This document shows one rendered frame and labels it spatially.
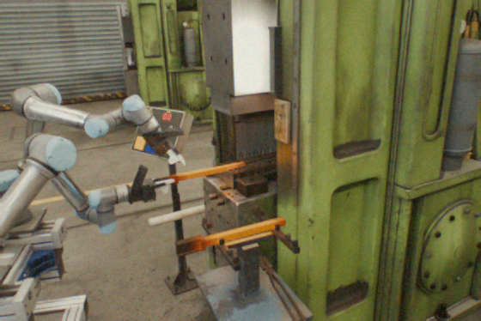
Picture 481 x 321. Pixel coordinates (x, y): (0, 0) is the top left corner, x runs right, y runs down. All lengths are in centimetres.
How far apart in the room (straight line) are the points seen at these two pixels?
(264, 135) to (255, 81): 53
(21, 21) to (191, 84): 423
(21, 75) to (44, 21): 119
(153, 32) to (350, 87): 523
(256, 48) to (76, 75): 811
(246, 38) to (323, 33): 36
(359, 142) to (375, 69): 31
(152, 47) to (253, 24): 500
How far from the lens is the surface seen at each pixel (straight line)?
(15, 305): 168
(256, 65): 175
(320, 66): 150
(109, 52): 969
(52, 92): 196
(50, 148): 152
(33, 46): 960
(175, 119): 226
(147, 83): 669
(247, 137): 216
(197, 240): 133
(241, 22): 171
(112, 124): 165
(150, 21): 667
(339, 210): 184
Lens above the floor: 168
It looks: 20 degrees down
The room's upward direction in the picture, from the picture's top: 2 degrees counter-clockwise
